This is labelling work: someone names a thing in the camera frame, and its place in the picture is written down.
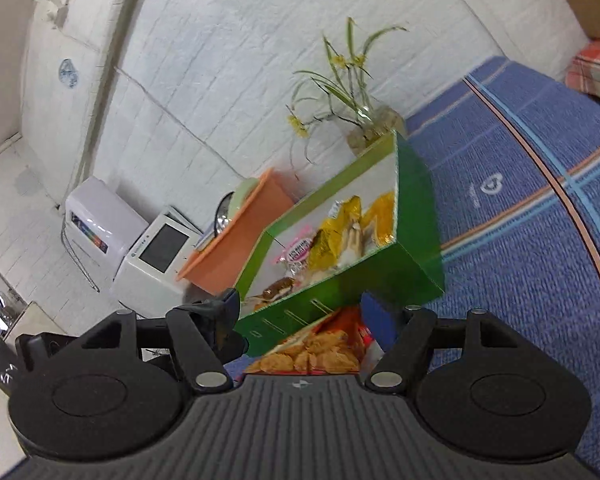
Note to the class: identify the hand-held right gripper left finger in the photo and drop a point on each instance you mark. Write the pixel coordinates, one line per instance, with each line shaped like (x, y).
(229, 310)

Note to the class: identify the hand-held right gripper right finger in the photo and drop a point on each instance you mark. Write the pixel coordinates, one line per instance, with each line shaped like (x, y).
(380, 320)

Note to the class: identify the orange chip bag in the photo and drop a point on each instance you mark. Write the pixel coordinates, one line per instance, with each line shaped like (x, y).
(320, 347)

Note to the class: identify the pink white snack packet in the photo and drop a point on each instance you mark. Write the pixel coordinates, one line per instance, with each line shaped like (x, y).
(295, 252)

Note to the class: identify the green cardboard box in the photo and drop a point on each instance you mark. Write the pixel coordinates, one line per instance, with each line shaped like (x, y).
(415, 240)

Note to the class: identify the yellow snack bag with barcode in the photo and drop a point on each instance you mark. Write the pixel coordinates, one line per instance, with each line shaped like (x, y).
(330, 247)

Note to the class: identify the orange plastic basin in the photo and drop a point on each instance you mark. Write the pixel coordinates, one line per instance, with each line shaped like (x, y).
(234, 255)

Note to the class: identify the white appliance with screen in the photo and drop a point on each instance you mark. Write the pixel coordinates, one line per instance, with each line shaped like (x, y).
(152, 260)

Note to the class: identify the metal bowl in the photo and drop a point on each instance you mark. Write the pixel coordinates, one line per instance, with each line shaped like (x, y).
(223, 215)

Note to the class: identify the light green bowl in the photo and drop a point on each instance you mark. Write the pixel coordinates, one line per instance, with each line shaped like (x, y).
(242, 197)

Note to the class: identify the white water purifier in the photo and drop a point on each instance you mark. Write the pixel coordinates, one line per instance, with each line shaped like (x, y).
(99, 225)

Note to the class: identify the potted orchid in glass vase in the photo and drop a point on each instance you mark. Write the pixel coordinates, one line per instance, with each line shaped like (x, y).
(350, 105)

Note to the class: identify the orange plaid blanket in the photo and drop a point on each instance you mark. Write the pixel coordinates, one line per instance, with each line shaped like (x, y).
(597, 67)

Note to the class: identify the grey wall pipe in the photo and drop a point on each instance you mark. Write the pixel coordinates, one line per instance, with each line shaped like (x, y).
(107, 75)

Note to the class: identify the blue round wall sticker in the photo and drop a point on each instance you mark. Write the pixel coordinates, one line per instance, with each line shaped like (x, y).
(68, 72)

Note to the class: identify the white wall junction box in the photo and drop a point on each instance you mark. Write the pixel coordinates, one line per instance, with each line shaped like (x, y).
(49, 7)

